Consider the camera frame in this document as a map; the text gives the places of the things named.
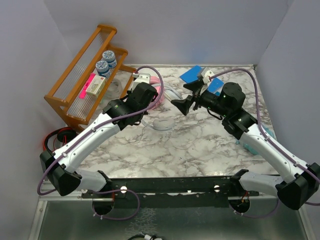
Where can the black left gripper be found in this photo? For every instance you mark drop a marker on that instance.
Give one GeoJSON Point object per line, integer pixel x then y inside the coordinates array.
{"type": "Point", "coordinates": [130, 92]}

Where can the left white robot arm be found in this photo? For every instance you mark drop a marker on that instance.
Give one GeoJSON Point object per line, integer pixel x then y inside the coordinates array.
{"type": "Point", "coordinates": [61, 166]}

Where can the red black headphones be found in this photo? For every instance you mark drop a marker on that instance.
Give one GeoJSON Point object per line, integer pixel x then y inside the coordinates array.
{"type": "Point", "coordinates": [63, 135]}

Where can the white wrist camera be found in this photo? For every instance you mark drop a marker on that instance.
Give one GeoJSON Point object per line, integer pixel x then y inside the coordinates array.
{"type": "Point", "coordinates": [204, 76]}
{"type": "Point", "coordinates": [141, 78]}

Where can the white headphones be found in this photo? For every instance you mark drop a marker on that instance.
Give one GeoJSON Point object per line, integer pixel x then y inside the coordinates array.
{"type": "Point", "coordinates": [180, 136]}

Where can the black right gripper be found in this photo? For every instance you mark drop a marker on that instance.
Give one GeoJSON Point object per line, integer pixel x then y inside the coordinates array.
{"type": "Point", "coordinates": [183, 104]}

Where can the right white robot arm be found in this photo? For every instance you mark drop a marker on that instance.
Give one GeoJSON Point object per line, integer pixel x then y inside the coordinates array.
{"type": "Point", "coordinates": [297, 180]}

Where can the clear tape roll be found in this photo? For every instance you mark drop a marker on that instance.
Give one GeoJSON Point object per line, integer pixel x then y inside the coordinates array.
{"type": "Point", "coordinates": [114, 90]}

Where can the black front mounting rail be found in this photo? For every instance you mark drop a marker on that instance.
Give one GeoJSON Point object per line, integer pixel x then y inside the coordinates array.
{"type": "Point", "coordinates": [170, 192]}

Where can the wooden tiered shelf rack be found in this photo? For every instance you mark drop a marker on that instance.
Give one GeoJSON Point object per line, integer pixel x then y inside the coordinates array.
{"type": "Point", "coordinates": [64, 96]}

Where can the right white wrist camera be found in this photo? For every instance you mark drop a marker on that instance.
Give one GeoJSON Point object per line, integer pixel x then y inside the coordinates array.
{"type": "Point", "coordinates": [204, 76]}

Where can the blue-lidded jar front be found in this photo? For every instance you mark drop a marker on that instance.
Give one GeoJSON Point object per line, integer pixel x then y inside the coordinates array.
{"type": "Point", "coordinates": [103, 69]}

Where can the blue notebook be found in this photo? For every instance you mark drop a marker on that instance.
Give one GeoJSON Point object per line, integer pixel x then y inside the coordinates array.
{"type": "Point", "coordinates": [191, 75]}

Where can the blue-lidded jar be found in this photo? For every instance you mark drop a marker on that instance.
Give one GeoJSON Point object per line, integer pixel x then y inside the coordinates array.
{"type": "Point", "coordinates": [103, 69]}
{"type": "Point", "coordinates": [110, 57]}

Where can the small cardboard box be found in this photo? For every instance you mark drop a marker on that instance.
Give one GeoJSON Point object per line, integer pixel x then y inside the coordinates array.
{"type": "Point", "coordinates": [96, 85]}

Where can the blue-lidded jar rear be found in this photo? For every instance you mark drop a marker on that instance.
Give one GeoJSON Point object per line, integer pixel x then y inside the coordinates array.
{"type": "Point", "coordinates": [110, 57]}

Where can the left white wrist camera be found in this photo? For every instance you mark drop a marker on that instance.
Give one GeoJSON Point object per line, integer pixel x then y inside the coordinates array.
{"type": "Point", "coordinates": [141, 78]}

